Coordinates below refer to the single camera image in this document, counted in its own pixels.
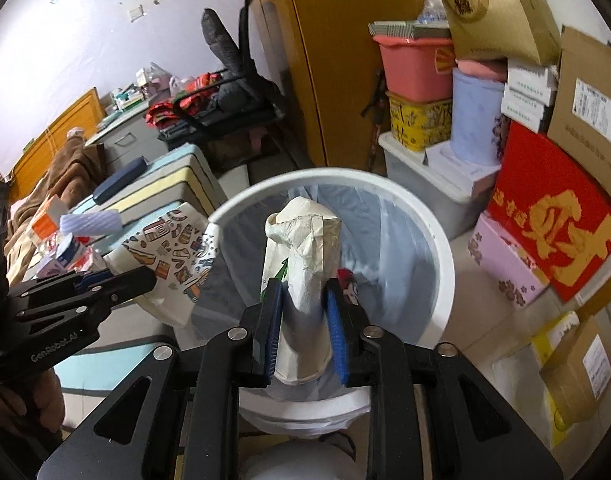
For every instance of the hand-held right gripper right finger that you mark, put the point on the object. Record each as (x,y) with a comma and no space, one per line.
(335,332)

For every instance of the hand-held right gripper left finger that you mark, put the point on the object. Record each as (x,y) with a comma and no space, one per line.
(273,320)

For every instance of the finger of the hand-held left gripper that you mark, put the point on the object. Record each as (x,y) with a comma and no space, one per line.
(115,282)
(70,310)

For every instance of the crushed patterned paper cup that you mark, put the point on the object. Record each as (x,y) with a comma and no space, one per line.
(170,245)

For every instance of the white paper cup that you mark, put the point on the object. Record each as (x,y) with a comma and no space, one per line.
(305,260)

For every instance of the white round trash bin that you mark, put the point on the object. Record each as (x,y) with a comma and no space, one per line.
(435,240)

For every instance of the person's left hand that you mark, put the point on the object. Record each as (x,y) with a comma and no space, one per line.
(40,400)

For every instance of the red cartoon wrapper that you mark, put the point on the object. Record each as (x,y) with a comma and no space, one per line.
(348,285)

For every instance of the small blue white carton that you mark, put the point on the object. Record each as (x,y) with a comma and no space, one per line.
(70,255)

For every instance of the white foam net sleeve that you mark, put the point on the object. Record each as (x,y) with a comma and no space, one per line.
(90,222)

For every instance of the orange and white box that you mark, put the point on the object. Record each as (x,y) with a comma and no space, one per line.
(48,220)

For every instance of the dark blue glasses case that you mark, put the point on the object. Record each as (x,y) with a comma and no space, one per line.
(118,180)

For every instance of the translucent bin liner bag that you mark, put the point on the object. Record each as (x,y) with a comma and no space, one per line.
(385,240)

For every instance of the brown blanket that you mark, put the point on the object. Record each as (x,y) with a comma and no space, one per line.
(70,170)

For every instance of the grey nightstand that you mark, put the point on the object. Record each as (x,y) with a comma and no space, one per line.
(120,142)

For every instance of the wooden headboard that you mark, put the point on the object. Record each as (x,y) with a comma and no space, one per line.
(60,120)

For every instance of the pink floral box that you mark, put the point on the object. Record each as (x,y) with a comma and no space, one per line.
(505,265)

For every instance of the pile of small boxes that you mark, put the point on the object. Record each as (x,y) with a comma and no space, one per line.
(128,97)

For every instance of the red patterned bag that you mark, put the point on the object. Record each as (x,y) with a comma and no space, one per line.
(185,100)

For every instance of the yellow and white carton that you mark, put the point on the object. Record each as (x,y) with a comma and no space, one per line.
(548,340)

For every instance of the yellow patterned box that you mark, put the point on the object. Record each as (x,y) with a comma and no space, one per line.
(418,122)

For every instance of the small taped cardboard box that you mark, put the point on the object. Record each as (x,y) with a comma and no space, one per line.
(580,375)

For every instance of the red gift box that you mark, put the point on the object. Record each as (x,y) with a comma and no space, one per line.
(550,200)

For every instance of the lavender plastic bucket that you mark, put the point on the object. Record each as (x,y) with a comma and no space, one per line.
(475,120)

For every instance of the grey cushioned chair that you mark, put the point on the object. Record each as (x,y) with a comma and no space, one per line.
(225,50)

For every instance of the wooden wardrobe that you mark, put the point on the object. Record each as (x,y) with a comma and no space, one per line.
(335,60)

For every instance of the pink plastic basin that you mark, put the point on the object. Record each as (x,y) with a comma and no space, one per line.
(415,70)

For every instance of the white medicine box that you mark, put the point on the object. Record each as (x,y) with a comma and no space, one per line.
(528,95)
(533,72)
(525,116)

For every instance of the pink folded cloth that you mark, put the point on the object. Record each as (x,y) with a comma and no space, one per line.
(483,69)

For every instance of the stack of grey booklets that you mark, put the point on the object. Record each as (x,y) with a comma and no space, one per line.
(405,29)

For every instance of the clear plastic bag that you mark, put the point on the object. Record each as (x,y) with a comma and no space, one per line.
(433,10)

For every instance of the large labelled cardboard box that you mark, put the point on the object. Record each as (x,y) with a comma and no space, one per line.
(590,100)

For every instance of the brown paper bag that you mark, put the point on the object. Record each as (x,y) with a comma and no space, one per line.
(500,5)

